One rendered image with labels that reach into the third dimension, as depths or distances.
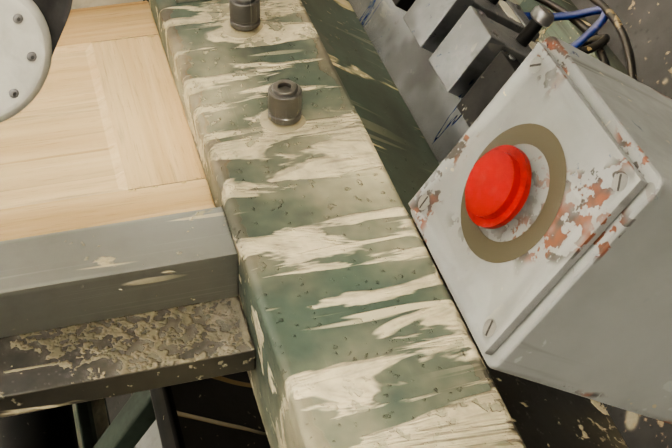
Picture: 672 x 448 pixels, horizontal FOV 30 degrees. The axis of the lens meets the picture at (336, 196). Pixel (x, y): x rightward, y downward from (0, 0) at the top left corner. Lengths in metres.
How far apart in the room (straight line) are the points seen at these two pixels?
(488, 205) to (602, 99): 0.07
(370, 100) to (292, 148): 0.10
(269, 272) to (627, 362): 0.27
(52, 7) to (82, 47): 0.41
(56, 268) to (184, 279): 0.08
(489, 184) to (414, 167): 0.34
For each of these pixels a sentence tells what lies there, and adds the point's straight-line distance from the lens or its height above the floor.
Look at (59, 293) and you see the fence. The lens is 0.82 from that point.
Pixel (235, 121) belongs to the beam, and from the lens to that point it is 0.92.
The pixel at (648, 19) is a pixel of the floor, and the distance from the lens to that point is 1.95.
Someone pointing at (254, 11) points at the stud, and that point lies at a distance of 1.01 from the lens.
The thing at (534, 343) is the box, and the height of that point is 0.92.
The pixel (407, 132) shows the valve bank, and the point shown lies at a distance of 0.97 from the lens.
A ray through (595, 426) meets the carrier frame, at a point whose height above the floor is 0.25.
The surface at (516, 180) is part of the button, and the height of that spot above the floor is 0.94.
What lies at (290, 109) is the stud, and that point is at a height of 0.86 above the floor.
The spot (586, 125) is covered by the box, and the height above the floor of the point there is 0.93.
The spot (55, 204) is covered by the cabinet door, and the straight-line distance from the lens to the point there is 0.91.
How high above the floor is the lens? 1.31
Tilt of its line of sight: 33 degrees down
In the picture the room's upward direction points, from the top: 69 degrees counter-clockwise
